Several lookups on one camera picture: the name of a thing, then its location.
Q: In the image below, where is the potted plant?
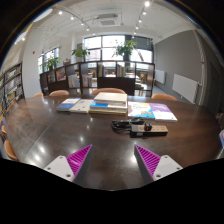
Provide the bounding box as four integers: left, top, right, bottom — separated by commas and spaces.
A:
114, 40, 137, 61
72, 47, 90, 60
45, 58, 60, 71

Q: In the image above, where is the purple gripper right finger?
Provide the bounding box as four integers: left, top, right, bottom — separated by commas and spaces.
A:
134, 145, 182, 182

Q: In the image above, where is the potted plant left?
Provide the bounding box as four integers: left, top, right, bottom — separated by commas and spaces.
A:
45, 58, 60, 71

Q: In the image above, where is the black charger plug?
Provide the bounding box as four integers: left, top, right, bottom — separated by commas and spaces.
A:
144, 122, 152, 131

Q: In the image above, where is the black charger cable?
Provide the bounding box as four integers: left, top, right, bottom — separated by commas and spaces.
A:
111, 117, 146, 134

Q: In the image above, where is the orange chair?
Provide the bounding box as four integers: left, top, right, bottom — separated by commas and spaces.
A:
91, 88, 126, 95
4, 140, 19, 161
49, 90, 69, 96
151, 93, 178, 101

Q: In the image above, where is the stack of books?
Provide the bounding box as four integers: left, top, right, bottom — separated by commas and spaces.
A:
90, 92, 128, 114

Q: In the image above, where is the potted plant middle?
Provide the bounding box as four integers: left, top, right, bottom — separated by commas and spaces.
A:
72, 47, 90, 60

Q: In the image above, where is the black power strip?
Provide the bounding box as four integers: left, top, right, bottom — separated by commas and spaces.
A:
130, 125, 168, 138

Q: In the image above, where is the ceiling air conditioner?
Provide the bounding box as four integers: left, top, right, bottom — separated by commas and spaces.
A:
97, 14, 119, 27

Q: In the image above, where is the dark open bookshelf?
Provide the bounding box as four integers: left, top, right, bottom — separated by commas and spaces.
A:
40, 60, 155, 96

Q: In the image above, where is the blue book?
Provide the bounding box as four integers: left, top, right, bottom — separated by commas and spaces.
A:
56, 98, 79, 111

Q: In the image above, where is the left wall bookshelf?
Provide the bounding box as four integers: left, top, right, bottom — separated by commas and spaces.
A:
0, 62, 24, 116

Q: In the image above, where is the orange chair near left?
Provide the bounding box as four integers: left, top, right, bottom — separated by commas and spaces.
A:
4, 140, 19, 161

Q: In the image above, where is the purple white book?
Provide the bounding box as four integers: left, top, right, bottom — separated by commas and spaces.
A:
150, 103, 178, 122

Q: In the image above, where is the colourful children's book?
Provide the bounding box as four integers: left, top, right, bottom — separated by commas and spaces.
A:
128, 101, 155, 119

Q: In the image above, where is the orange chair right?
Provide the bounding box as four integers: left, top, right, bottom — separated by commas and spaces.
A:
151, 93, 178, 101

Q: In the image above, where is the white wall radiator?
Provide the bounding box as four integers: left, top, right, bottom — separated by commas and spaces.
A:
172, 74, 198, 103

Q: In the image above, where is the orange chair middle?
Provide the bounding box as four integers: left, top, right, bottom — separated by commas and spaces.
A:
91, 88, 126, 95

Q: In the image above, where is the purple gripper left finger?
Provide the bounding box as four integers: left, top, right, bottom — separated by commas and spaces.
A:
44, 145, 92, 182

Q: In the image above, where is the potted plant right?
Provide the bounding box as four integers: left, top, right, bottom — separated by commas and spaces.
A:
114, 40, 137, 61

